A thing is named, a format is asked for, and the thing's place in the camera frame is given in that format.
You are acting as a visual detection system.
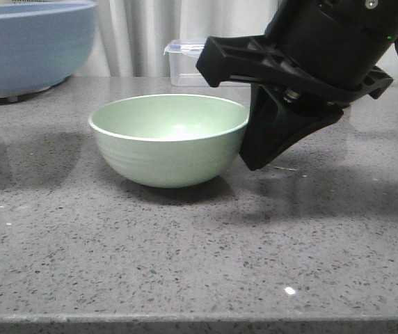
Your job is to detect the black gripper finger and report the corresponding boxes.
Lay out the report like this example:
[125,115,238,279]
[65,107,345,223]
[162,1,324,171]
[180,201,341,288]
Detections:
[239,83,343,170]

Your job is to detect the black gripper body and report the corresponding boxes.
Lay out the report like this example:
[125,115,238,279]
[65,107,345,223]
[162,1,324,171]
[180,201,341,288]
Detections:
[196,35,393,103]

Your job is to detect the light green bowl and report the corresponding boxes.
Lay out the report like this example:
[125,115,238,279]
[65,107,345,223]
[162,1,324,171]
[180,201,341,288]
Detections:
[88,94,249,189]

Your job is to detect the light blue bowl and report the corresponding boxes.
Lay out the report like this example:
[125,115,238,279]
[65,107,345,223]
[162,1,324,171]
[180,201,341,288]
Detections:
[0,1,97,95]

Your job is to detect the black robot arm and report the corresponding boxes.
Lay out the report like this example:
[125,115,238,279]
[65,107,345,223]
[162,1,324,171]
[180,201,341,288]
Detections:
[196,1,398,170]

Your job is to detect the clear plastic food container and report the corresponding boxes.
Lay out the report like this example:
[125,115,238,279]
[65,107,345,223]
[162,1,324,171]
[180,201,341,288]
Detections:
[164,38,209,87]

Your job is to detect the white curtain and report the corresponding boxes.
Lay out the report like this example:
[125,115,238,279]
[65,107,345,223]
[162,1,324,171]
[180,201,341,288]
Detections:
[70,0,398,79]

